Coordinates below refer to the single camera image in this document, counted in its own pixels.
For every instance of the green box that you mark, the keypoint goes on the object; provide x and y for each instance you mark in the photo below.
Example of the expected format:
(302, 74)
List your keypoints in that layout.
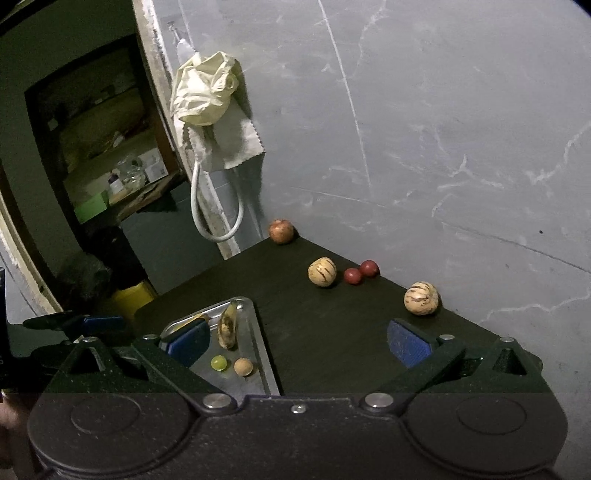
(92, 207)

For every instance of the green grape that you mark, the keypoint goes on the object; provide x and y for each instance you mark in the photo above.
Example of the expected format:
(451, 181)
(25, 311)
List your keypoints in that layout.
(219, 363)

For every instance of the yellow banana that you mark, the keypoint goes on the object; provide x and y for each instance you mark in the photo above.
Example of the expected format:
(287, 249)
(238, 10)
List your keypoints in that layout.
(177, 324)

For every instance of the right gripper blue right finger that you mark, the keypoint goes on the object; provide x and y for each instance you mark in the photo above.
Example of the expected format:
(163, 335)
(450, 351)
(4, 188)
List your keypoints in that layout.
(428, 361)

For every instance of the spotted brown ripe banana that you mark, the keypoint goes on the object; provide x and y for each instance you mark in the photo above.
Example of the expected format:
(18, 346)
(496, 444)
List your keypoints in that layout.
(226, 326)

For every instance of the metal tray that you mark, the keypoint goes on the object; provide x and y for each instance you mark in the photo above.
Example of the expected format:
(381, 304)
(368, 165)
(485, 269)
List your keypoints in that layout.
(262, 381)

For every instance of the red cherry tomato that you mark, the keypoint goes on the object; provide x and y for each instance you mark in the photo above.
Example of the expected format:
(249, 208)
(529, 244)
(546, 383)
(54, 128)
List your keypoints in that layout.
(352, 276)
(369, 268)

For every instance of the cream plastic bag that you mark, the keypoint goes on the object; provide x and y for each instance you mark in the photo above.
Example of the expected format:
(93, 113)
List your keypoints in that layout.
(202, 88)

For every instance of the yellow jerrycan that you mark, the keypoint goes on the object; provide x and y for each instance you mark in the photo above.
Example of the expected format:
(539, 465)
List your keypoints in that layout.
(128, 301)

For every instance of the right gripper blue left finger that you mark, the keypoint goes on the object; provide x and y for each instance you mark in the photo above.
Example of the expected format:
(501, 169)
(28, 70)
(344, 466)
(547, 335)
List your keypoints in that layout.
(169, 358)

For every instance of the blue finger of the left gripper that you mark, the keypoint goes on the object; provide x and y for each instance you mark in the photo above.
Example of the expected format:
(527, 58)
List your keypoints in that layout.
(102, 319)

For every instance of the small brown longan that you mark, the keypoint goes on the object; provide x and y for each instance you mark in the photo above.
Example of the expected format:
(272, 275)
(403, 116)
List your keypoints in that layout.
(243, 367)

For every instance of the red apple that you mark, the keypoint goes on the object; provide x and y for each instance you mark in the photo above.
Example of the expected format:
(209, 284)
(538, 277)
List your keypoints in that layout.
(281, 231)

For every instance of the black table mat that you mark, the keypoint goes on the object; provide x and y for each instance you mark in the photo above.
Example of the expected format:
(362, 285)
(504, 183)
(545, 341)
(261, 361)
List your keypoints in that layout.
(333, 340)

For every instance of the striped pepino melon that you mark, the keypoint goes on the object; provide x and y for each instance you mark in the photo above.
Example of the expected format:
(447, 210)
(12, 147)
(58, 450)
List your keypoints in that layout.
(322, 272)
(422, 298)

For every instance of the grey cabinet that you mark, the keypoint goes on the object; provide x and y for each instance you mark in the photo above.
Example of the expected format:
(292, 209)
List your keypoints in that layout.
(166, 242)

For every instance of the person left hand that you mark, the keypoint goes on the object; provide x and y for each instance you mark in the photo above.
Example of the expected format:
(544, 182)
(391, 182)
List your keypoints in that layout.
(13, 418)

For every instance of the grey hanging cloth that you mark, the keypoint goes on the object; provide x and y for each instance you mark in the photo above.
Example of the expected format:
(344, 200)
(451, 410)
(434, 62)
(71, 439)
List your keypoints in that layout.
(224, 145)

